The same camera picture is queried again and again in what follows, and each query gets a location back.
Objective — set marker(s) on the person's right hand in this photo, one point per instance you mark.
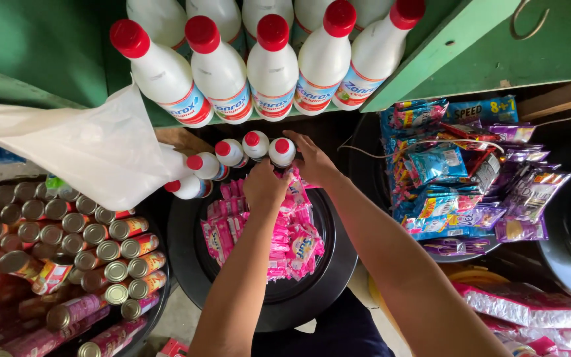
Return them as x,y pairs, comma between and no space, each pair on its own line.
317,161

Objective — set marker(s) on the person's left hand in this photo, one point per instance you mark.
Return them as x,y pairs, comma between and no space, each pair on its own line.
264,191

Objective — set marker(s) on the person's right fingers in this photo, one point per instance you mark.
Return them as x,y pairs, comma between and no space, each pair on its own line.
299,146

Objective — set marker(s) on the person's left fingers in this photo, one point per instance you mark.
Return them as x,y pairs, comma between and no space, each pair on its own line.
278,176

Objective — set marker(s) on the pink detergent sachet strip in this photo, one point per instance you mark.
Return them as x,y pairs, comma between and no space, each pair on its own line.
296,191

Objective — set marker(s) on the small white bleach bottle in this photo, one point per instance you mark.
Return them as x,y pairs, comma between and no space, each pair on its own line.
206,166
230,152
282,151
190,187
255,144

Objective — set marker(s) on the pile of pink sachets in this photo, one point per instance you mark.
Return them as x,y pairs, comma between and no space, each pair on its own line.
293,243

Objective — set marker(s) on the black tray under sachet heap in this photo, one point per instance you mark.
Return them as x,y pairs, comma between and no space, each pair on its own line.
365,171

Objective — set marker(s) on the row of large bleach bottles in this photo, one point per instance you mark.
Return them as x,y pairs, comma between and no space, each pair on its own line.
271,69

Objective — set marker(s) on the black round tray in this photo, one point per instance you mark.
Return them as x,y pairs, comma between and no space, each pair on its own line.
265,310

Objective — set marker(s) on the heap of blue purple sachets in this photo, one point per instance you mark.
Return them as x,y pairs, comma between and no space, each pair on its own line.
454,188

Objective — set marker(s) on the person's dark clothing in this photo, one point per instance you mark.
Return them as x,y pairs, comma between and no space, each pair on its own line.
340,332

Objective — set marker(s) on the white plastic bag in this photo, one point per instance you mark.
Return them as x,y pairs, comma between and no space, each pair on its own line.
92,144

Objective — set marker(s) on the red carton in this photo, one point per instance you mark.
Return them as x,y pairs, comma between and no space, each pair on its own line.
174,348

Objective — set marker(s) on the green packet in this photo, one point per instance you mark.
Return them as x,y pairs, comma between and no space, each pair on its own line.
55,183

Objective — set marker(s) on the pile of tin cans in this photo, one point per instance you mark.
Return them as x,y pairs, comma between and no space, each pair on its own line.
57,258

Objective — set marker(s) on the metal hook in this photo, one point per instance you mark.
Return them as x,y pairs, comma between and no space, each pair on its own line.
512,27

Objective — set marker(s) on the green wooden shelf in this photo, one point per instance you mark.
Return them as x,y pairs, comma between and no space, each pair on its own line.
42,49

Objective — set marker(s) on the silver packet bundles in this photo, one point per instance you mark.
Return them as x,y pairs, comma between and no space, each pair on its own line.
523,307

